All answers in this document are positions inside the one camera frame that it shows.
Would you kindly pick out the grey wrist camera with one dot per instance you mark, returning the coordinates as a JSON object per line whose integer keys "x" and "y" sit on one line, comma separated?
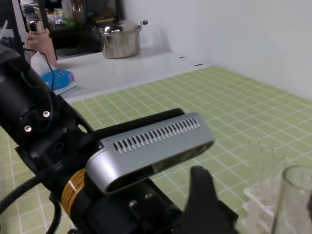
{"x": 132, "y": 156}

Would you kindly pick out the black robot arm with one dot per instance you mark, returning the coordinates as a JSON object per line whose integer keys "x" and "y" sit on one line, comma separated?
{"x": 55, "y": 142}

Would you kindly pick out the black shelf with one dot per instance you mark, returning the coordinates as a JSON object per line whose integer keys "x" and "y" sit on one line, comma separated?
{"x": 70, "y": 22}

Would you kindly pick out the white plastic test tube rack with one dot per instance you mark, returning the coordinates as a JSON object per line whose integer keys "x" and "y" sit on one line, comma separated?
{"x": 260, "y": 217}

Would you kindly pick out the blue tissue pack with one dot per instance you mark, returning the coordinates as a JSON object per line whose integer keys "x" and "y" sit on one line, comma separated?
{"x": 60, "y": 81}

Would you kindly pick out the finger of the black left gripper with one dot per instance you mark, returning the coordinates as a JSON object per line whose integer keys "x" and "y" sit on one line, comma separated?
{"x": 202, "y": 214}

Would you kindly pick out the green checkered tablecloth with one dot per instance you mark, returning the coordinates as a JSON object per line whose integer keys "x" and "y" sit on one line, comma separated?
{"x": 236, "y": 108}

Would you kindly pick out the pink bottle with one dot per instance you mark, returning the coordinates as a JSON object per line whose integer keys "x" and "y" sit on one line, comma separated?
{"x": 38, "y": 39}

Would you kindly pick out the stainless steel pot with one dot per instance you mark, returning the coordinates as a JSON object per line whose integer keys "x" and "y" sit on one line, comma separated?
{"x": 119, "y": 38}

